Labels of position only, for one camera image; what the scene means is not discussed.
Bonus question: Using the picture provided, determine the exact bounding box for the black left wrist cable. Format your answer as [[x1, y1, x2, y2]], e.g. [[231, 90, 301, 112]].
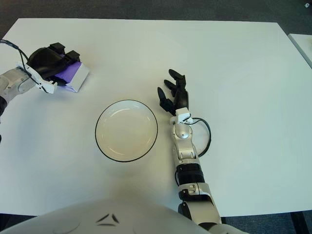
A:
[[0, 39, 34, 78]]

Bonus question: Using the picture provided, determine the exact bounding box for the adjacent white table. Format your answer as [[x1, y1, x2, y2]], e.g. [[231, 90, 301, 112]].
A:
[[287, 33, 312, 69]]

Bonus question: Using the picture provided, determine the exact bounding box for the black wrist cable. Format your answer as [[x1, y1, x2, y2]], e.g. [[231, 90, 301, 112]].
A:
[[0, 39, 34, 78], [189, 117, 212, 156]]

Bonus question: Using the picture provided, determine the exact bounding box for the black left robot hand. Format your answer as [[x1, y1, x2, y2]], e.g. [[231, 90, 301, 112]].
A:
[[25, 42, 81, 86]]

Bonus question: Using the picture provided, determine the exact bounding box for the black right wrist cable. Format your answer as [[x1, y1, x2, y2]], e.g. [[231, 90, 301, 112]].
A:
[[189, 117, 212, 156]]

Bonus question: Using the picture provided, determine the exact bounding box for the black table leg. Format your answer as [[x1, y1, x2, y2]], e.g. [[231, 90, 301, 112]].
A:
[[291, 212, 307, 234]]

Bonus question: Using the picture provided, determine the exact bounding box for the white plate with black rim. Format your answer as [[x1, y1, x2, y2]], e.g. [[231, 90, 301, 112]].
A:
[[95, 99, 159, 163]]

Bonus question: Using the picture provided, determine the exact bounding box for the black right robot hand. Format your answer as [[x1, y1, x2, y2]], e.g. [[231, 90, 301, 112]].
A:
[[157, 69, 190, 115]]

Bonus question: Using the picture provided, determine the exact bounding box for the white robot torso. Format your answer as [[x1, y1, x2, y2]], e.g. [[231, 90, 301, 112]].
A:
[[0, 197, 256, 234]]

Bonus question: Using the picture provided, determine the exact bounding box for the purple tissue paper pack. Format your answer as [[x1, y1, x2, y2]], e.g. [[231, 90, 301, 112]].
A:
[[54, 54, 91, 93]]

